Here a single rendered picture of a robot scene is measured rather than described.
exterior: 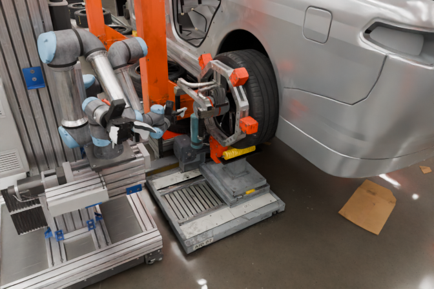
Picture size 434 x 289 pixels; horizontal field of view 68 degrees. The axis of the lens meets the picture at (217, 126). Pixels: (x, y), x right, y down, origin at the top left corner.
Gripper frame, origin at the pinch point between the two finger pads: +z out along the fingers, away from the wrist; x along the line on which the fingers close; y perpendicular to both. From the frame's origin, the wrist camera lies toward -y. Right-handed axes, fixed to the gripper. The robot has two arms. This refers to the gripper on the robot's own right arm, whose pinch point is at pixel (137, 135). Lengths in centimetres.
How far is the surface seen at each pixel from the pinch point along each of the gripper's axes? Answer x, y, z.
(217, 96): -77, 12, -39
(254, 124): -89, 24, -18
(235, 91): -87, 9, -35
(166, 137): -105, 83, -119
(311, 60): -96, -19, 4
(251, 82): -94, 3, -29
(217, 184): -105, 94, -52
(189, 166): -110, 101, -91
